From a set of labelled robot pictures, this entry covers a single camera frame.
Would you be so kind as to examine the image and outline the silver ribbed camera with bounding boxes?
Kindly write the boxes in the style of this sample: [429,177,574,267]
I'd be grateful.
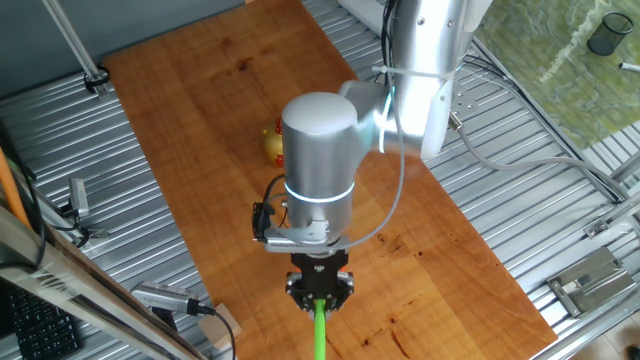
[130,281,201,316]

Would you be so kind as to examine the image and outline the shiny silver frame bar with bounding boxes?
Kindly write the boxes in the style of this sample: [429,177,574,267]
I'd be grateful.
[0,204,206,360]

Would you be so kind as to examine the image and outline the black pole strap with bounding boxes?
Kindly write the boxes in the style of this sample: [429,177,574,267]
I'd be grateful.
[83,64,111,94]

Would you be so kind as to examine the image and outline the brown wooden board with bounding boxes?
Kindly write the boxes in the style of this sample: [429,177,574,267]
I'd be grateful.
[102,0,559,360]

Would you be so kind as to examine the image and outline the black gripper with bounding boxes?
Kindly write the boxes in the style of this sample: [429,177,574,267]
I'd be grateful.
[284,249,356,315]

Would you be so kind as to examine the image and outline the small silver camera with clamp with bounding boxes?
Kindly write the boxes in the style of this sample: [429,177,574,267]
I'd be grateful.
[58,177,110,241]

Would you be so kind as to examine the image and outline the orange pole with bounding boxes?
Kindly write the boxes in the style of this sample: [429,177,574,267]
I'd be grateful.
[0,147,32,229]

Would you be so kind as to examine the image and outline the silver metal bracket plate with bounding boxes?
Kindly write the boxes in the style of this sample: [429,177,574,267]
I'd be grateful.
[547,247,637,319]

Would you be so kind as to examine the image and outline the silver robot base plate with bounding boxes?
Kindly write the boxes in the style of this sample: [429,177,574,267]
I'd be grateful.
[444,69,479,132]

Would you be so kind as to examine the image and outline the small silver corner bracket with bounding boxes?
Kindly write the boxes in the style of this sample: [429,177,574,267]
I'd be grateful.
[583,218,610,239]

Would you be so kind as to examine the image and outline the large wooden block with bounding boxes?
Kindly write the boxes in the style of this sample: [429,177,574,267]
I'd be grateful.
[197,303,244,351]

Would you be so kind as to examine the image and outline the silver metal pole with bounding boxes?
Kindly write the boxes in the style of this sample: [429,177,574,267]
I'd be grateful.
[41,0,112,99]

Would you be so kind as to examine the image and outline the black mesh pen cup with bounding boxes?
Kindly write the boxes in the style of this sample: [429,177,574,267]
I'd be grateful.
[586,11,634,57]

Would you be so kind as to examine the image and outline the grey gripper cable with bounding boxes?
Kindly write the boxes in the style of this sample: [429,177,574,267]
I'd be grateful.
[344,87,406,250]

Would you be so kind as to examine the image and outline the silver aluminium profile bars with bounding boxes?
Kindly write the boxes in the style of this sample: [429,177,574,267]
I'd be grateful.
[583,149,640,240]

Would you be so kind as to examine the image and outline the golden piggy bank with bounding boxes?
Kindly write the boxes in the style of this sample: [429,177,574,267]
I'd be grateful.
[262,117,285,169]

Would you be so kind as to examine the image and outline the orange green toy shovel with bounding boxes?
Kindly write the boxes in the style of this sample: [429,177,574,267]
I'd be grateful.
[313,297,328,360]

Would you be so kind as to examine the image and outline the black keyboard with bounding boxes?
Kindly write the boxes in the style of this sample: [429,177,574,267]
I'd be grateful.
[5,284,84,360]

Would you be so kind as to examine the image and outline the grey base cable with connector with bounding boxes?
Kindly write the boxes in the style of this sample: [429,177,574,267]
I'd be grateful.
[447,110,631,204]

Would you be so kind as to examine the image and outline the black usb cable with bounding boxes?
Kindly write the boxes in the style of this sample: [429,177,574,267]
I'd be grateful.
[187,299,237,360]

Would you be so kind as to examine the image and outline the black camera cable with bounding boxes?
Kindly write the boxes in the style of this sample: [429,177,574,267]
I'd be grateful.
[251,0,401,242]

